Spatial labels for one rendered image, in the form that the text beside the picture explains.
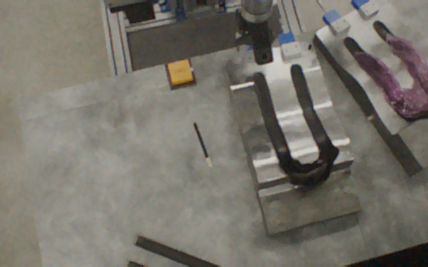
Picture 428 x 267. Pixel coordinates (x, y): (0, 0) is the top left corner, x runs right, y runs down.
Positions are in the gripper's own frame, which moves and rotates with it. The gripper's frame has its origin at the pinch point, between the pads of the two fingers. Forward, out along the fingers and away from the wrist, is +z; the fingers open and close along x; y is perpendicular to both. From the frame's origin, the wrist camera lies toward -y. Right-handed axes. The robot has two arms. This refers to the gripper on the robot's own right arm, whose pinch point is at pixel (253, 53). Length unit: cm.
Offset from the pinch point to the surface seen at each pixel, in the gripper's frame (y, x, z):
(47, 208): -26, 66, 14
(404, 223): -54, -30, 13
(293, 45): 0.5, -11.9, 1.6
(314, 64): -5.5, -16.5, 4.3
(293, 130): -23.1, -5.1, 2.9
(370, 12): 7.1, -38.1, 5.0
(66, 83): 48, 72, 94
